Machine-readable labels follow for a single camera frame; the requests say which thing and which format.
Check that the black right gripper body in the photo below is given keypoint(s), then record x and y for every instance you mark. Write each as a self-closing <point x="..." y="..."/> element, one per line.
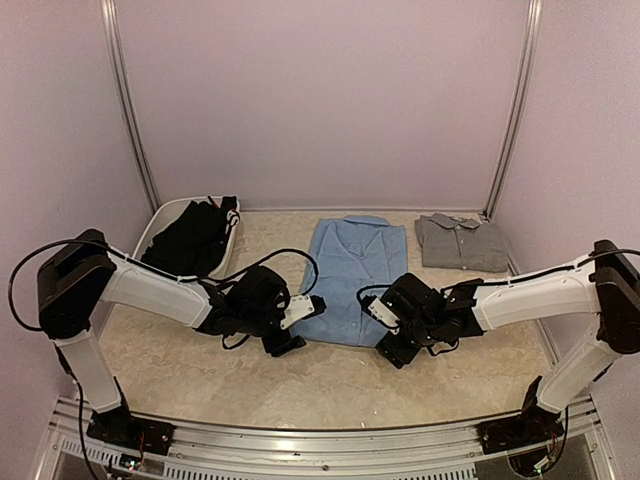
<point x="391" y="350"/>

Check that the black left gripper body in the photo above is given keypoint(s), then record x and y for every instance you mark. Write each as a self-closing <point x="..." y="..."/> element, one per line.
<point x="278" y="346"/>

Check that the light blue long sleeve shirt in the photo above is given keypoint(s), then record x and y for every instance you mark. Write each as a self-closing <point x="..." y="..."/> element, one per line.
<point x="351" y="253"/>

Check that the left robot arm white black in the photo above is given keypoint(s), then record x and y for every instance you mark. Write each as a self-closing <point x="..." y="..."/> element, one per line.
<point x="256" y="302"/>

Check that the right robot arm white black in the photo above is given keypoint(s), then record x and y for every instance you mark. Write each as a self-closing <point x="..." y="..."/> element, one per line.
<point x="603" y="284"/>

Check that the folded grey button shirt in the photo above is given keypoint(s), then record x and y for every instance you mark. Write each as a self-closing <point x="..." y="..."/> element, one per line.
<point x="448" y="242"/>

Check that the black garment in basket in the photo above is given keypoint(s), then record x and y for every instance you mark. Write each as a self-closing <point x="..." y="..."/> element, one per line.
<point x="194" y="243"/>

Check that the white plastic laundry basket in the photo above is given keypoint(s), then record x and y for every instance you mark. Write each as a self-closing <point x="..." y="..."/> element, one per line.
<point x="167" y="214"/>

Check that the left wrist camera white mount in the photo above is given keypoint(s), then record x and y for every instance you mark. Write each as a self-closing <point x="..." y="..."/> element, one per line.
<point x="302" y="307"/>

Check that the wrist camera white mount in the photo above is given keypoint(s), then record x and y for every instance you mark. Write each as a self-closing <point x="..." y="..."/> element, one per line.
<point x="383" y="315"/>
<point x="302" y="307"/>

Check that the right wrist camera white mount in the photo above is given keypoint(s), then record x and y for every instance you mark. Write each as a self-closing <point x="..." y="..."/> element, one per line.
<point x="383" y="315"/>

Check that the front aluminium frame rail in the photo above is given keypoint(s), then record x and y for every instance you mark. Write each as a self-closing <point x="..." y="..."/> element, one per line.
<point x="442" y="450"/>

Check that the right aluminium corner post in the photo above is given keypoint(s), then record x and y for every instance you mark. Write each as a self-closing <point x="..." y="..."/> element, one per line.
<point x="517" y="108"/>

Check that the aluminium corner post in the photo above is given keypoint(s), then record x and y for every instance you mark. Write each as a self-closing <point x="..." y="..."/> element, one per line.
<point x="117" y="60"/>
<point x="517" y="108"/>

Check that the left aluminium corner post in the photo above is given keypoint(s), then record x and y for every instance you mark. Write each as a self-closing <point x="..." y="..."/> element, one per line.
<point x="117" y="60"/>

